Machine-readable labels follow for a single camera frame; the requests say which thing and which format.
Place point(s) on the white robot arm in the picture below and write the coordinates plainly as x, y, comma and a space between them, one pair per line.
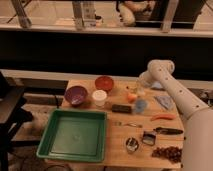
197, 151

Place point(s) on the white plastic cup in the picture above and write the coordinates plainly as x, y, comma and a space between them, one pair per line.
99, 97

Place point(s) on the metal cup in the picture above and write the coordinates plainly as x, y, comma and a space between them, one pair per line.
131, 145

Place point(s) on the red bowl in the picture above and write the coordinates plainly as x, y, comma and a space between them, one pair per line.
105, 83

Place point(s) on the black rectangular block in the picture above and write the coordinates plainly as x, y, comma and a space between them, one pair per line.
121, 108

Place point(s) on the orange fruit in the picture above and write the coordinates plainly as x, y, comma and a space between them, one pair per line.
131, 97

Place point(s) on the purple bowl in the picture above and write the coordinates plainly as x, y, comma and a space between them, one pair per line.
76, 95

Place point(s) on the blue sponge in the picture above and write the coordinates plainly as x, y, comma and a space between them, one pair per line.
157, 86

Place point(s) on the green plastic tray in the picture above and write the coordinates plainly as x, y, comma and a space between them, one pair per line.
74, 135

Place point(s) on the orange carrot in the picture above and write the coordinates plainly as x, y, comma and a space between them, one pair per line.
163, 116

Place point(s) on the small square metal tin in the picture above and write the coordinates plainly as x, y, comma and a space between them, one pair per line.
149, 138

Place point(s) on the bunch of dark grapes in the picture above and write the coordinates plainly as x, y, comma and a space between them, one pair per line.
173, 154

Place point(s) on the black chair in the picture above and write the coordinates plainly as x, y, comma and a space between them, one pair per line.
12, 117

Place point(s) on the black handled knife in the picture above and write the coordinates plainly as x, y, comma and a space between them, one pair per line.
168, 131

